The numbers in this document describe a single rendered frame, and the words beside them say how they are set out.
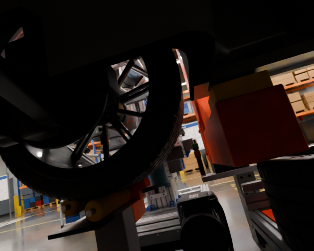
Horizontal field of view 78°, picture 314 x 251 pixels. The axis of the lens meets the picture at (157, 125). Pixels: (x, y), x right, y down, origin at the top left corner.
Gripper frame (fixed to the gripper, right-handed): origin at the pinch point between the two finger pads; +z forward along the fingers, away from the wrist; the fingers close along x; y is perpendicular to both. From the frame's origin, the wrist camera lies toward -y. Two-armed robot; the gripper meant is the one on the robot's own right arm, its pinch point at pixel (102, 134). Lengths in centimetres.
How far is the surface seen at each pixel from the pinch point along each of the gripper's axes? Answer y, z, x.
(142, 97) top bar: 12.6, 28.9, -4.5
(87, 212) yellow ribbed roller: -34, 17, -55
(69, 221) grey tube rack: -66, -134, 147
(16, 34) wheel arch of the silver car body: 40, -10, -44
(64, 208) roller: -32, 5, -48
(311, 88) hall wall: 187, 774, 1031
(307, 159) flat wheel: -33, 70, -57
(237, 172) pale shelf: -40, 69, 15
